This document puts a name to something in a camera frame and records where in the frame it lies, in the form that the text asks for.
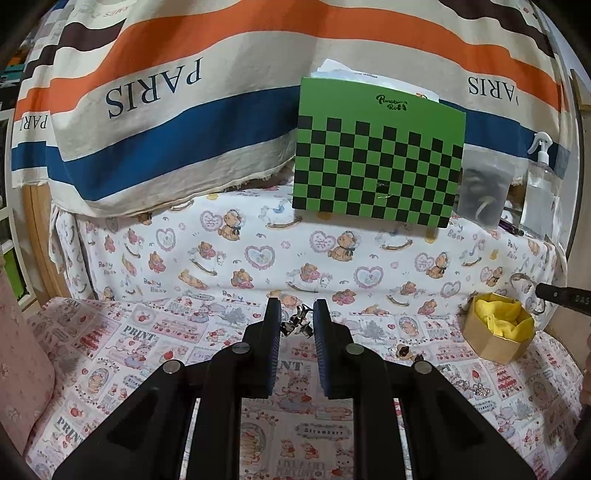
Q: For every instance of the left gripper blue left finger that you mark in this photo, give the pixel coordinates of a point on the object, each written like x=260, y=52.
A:
x=261, y=361

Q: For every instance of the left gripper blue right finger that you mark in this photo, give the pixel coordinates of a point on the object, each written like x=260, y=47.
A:
x=335, y=364

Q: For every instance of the gold octagonal jewelry box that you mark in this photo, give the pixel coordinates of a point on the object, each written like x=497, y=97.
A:
x=484, y=343

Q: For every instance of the yellow cloth lining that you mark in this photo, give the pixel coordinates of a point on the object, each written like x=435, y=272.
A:
x=508, y=320

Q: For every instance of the clear spray bottle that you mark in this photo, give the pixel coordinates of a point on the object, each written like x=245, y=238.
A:
x=542, y=189

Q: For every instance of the baby bear print cloth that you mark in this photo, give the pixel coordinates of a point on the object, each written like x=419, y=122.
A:
x=251, y=244

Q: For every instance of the black hair clips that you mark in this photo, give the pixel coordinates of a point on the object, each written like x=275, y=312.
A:
x=510, y=228

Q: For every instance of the clear plastic jar with bands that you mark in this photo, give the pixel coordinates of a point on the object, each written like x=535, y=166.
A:
x=485, y=181

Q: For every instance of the pink print bed sheet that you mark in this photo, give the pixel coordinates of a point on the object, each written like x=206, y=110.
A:
x=102, y=351

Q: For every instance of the green checkered tissue box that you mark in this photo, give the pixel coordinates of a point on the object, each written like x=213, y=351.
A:
x=372, y=152

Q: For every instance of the pink floral pillow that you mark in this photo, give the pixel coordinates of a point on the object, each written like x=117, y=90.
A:
x=27, y=375

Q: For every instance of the striped Paris blanket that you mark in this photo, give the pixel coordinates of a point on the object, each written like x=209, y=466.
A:
x=128, y=105

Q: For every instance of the white tissue paper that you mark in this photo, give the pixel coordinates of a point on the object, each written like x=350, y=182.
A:
x=334, y=70

